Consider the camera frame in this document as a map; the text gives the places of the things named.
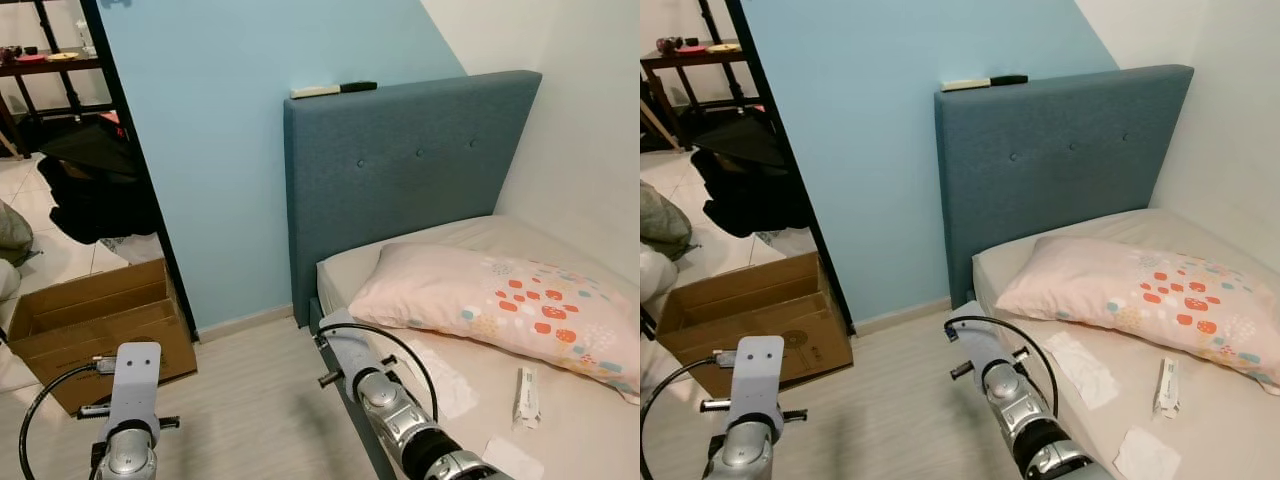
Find white printed carton box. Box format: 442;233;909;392
1152;358;1182;420
513;367;543;432

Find long white paper tissue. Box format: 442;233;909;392
398;333;480;422
1045;330;1121;412

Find square white paper tissue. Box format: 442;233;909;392
482;435;547;480
1113;427;1182;480

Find grey-green bag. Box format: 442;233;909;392
640;182;693;263
0;198;37;267

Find black bag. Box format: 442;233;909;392
36;118;163;245
690;112;816;239

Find brown cardboard box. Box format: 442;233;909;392
655;252;854;399
4;258;199;417

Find mattress with beige sheet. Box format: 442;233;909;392
972;208;1280;480
316;213;641;480

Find dark wooden shelf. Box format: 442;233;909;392
640;0;771;151
0;0;121;159

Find pink patterned pillow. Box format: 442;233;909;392
996;237;1280;393
347;243;641;405

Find blue fabric headboard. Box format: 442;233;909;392
934;65;1195;308
283;70;542;328

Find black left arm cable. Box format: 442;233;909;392
640;352;741;480
17;358;119;480

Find black door frame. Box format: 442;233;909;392
722;0;857;336
78;0;199;341

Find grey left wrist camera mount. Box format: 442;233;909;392
725;336;786;426
105;341;164;429

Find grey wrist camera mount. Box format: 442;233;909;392
725;336;786;426
317;307;386;386
944;302;1011;379
105;341;164;429

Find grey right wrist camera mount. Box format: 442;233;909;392
944;302;1011;379
317;307;386;386

